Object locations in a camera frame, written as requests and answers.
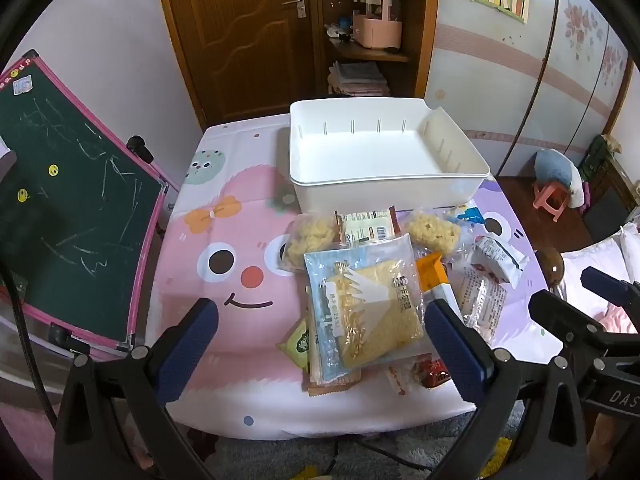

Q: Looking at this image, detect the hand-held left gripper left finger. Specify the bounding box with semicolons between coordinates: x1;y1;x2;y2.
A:
52;297;221;480

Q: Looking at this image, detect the floral sliding wardrobe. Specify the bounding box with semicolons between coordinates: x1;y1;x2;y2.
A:
425;0;640;181

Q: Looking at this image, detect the brown wooden ball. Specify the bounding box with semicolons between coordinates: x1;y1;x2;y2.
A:
537;247;565;286

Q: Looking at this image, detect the brown wooden corner shelf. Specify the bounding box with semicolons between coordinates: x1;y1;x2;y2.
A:
315;0;441;106

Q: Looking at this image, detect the dark wooden nightstand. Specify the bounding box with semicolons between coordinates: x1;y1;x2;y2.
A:
580;135;636;231

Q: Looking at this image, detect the clear packet of yellow noodles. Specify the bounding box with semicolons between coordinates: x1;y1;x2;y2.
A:
280;211;341;273

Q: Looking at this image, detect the large blue bread packet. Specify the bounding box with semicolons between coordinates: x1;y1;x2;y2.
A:
303;234;426;386

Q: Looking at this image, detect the black cable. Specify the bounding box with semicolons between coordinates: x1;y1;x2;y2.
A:
0;260;58;431

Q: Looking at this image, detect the pink plastic basket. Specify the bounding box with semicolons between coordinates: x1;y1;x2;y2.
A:
351;0;403;51

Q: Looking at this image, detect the stack of folded cloths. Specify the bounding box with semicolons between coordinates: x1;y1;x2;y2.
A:
327;61;391;97

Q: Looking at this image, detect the white plastic bin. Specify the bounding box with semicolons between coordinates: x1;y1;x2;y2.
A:
289;97;492;211

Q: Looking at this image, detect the green snack packet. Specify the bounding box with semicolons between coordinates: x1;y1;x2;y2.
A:
276;317;311;373

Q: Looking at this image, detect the pink-framed green chalkboard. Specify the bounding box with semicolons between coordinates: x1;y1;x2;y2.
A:
0;50;168;356

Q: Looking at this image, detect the brown wooden door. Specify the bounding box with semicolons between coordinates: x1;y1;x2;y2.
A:
155;0;321;126

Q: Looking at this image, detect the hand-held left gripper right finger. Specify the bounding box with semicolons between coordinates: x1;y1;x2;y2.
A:
422;297;588;480

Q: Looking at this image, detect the white red-edged snack packet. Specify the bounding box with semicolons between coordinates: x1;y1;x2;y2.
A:
334;205;403;248

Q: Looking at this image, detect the clear packet yellow rice bar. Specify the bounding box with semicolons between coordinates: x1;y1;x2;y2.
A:
402;208;463;251

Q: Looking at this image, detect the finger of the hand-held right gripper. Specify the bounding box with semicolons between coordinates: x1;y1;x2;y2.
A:
529;291;621;356
581;266;640;333

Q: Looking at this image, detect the grey rug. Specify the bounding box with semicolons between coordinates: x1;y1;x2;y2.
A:
215;415;526;480

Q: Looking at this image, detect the white snack packet red print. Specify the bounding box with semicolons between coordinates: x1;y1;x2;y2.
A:
470;236;530;288

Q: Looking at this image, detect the small blue snack packet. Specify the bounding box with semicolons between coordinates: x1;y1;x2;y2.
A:
447;203;488;226

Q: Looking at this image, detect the orange snack packet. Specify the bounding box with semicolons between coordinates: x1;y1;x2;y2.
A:
415;251;463;311

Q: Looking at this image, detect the clear packet with printed text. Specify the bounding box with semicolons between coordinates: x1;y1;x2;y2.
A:
452;260;508;331

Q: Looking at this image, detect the pink plastic stool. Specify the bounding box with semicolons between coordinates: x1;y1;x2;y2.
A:
532;182;571;223

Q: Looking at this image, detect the white pillow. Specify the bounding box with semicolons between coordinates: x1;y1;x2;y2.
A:
560;225;640;321

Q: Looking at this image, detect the cartoon printed tablecloth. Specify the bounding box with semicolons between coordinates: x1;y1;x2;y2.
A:
145;112;566;443

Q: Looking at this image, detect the clear packet with red lettering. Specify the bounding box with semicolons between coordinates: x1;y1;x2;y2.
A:
385;360;421;396

